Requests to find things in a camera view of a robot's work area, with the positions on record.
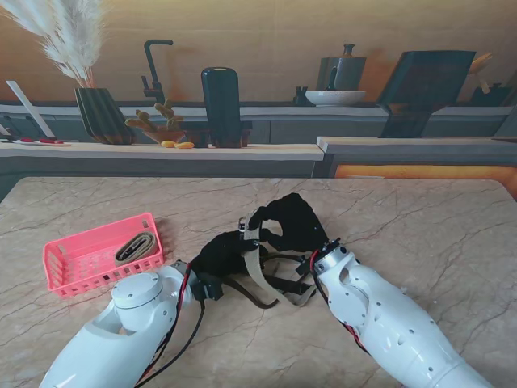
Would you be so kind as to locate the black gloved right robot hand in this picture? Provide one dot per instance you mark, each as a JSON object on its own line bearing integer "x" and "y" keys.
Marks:
{"x": 299, "y": 226}

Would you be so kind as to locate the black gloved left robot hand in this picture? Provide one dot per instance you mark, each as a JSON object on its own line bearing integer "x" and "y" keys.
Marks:
{"x": 222, "y": 254}

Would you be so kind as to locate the beige woven belt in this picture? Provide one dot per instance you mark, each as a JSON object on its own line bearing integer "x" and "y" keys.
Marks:
{"x": 258, "y": 266}
{"x": 135, "y": 248}

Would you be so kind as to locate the dark brown woven belt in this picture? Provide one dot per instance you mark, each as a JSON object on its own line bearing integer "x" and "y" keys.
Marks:
{"x": 262, "y": 301}

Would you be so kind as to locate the pink plastic storage basket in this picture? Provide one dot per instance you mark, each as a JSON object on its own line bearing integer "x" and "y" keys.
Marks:
{"x": 81, "y": 250}

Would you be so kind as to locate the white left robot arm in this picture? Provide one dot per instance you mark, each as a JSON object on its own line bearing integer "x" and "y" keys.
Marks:
{"x": 121, "y": 335}

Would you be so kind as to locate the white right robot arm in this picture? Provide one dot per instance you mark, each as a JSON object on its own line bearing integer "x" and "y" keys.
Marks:
{"x": 396, "y": 323}

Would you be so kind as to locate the grey kitchen counter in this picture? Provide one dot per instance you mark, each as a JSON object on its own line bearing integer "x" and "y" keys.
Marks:
{"x": 303, "y": 125}

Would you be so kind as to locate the orange fruit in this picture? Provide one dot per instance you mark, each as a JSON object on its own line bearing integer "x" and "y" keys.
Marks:
{"x": 167, "y": 143}
{"x": 184, "y": 145}

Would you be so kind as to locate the small black countertop item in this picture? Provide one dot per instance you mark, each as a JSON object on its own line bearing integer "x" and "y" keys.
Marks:
{"x": 301, "y": 97}

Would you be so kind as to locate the pale stone counter slab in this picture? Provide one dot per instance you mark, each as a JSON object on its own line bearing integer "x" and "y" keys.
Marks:
{"x": 404, "y": 144}

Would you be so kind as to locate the wooden bowl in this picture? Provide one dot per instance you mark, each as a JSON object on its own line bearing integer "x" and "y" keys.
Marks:
{"x": 161, "y": 136}

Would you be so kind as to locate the white ceramic bowl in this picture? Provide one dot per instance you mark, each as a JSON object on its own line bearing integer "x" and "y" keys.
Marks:
{"x": 335, "y": 98}

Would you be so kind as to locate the light wooden counter shelf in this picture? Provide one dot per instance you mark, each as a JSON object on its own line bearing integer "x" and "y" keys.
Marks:
{"x": 121, "y": 153}

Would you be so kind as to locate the black tall cylinder appliance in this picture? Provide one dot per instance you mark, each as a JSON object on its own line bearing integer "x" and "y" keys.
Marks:
{"x": 221, "y": 101}

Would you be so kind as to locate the green cactus plant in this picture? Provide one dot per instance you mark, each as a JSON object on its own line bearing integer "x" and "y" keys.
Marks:
{"x": 165, "y": 115}

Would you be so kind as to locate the grey lidded pot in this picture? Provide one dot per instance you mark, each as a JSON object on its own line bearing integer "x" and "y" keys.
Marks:
{"x": 347, "y": 72}

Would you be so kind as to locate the dark ribbed vase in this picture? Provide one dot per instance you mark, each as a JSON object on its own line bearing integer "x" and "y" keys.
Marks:
{"x": 101, "y": 117}

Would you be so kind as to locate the black angled slab stand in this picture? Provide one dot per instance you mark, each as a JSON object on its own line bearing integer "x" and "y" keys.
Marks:
{"x": 424, "y": 89}

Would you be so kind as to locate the black kitchen faucet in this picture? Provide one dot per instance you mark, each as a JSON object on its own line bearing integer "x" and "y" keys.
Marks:
{"x": 152, "y": 68}

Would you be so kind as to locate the white plate with red food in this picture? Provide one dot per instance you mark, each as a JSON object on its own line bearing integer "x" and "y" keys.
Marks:
{"x": 40, "y": 141}

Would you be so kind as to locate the black utensil holder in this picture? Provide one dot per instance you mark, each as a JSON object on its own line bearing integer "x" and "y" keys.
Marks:
{"x": 490, "y": 95}

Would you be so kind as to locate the white leaning board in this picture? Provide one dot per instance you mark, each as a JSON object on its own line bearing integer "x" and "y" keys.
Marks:
{"x": 28, "y": 107}

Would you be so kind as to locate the yellow kitchen utensils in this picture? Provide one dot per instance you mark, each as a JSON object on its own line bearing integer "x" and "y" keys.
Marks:
{"x": 480, "y": 62}

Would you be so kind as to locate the white pampas grass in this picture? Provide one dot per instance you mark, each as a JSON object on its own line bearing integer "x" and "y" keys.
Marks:
{"x": 76, "y": 44}

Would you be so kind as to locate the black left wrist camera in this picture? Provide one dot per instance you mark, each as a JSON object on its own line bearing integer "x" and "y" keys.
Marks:
{"x": 208, "y": 287}

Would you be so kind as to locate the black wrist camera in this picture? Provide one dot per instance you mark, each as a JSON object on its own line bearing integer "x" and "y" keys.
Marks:
{"x": 303, "y": 266}
{"x": 208, "y": 287}

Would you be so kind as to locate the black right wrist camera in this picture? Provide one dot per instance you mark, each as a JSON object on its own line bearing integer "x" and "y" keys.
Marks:
{"x": 303, "y": 266}

